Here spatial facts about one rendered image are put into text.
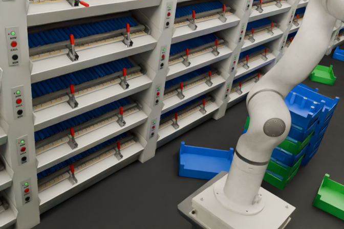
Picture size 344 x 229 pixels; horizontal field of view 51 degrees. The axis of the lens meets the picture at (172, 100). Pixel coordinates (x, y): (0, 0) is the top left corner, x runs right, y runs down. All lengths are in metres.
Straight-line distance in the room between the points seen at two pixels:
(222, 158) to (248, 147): 0.92
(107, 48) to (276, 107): 0.71
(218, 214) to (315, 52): 0.61
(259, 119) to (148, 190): 0.89
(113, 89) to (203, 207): 0.63
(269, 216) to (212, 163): 0.77
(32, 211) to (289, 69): 1.13
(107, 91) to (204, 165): 0.76
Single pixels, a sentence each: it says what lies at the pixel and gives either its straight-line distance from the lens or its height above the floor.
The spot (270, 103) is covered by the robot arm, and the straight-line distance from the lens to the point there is 1.11.
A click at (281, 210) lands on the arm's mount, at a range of 1.40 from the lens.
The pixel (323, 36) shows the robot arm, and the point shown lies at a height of 0.98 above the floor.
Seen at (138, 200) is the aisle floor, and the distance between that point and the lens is 1.77.
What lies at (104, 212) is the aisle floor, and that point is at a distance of 1.71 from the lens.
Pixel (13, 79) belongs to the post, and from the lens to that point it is 1.23.
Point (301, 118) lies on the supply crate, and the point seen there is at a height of 0.44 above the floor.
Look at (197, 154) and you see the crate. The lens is 2.09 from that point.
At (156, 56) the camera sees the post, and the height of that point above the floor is 0.62.
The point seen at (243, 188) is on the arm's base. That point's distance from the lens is 1.29.
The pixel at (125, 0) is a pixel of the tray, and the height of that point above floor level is 0.90.
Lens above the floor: 1.27
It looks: 30 degrees down
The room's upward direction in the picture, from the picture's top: 9 degrees clockwise
